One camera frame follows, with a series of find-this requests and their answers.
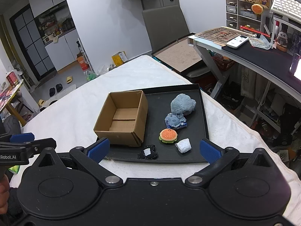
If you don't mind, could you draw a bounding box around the white soft ball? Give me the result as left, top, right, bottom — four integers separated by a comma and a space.
175, 138, 192, 154

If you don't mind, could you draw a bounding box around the red stick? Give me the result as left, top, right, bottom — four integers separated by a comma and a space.
239, 25, 271, 38

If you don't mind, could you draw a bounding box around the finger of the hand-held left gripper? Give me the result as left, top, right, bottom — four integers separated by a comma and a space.
24, 138, 57, 158
0, 133, 35, 147

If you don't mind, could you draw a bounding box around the grey-blue fluffy plush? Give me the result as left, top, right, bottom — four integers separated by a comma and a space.
170, 94, 197, 116

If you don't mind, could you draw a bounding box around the red box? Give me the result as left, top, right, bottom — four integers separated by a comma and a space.
6, 72, 19, 86

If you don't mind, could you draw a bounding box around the person's left hand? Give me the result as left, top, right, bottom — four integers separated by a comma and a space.
0, 176, 10, 217

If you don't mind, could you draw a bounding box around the grey desk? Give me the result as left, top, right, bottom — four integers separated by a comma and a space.
187, 27, 301, 134

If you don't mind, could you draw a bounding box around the black framed cork board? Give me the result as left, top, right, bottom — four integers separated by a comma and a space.
151, 36, 207, 73

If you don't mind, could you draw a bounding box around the grey drawer organizer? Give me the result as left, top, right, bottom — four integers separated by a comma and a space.
226, 0, 264, 30

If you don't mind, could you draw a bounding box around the brown cardboard box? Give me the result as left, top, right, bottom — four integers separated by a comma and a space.
93, 90, 148, 147

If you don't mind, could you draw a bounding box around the orange box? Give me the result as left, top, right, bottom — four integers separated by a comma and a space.
77, 55, 90, 71

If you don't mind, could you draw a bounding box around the black glass door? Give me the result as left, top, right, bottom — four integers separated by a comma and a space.
10, 6, 57, 80

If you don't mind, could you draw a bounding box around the white remote control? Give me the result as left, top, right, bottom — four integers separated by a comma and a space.
226, 35, 250, 49

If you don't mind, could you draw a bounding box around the smartphone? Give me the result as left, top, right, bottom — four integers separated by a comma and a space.
289, 53, 301, 76

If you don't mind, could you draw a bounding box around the yellow round table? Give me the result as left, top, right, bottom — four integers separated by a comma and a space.
0, 79, 27, 126

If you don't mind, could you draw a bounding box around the red basket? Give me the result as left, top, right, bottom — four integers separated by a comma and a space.
212, 55, 236, 72

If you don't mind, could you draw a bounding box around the white keyboard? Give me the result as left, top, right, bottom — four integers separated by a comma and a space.
269, 0, 301, 24

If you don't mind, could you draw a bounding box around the burger plush with yellow strap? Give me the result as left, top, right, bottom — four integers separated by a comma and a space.
251, 3, 264, 16

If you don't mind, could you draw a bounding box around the black pouch with white label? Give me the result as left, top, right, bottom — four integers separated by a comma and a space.
138, 144, 158, 159

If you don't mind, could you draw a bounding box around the clear plastic bag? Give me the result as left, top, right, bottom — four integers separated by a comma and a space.
249, 36, 273, 50

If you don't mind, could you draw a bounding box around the blue shark plush packet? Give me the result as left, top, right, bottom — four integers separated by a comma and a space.
164, 112, 188, 130

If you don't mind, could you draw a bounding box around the white floor cabinet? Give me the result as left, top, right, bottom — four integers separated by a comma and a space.
45, 29, 81, 72

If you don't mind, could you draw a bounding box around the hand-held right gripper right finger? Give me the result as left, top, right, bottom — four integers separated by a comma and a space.
185, 138, 277, 189

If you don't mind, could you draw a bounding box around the black desk mat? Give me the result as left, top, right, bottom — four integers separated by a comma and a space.
221, 40, 301, 87

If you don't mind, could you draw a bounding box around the brown printed mat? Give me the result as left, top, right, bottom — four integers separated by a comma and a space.
195, 27, 253, 45

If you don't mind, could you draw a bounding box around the yellow box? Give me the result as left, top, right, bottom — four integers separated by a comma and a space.
111, 51, 127, 66

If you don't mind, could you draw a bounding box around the burger plush toy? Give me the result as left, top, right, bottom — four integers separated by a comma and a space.
159, 129, 178, 144

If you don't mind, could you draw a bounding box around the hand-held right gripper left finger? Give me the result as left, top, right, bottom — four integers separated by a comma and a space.
30, 138, 124, 189

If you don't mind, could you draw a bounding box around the panda figurine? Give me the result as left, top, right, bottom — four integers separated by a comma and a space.
276, 31, 289, 52

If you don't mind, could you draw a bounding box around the black tray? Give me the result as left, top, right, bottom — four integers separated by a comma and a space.
97, 83, 210, 164

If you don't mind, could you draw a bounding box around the grey chair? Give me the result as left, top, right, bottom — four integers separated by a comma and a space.
142, 4, 213, 79

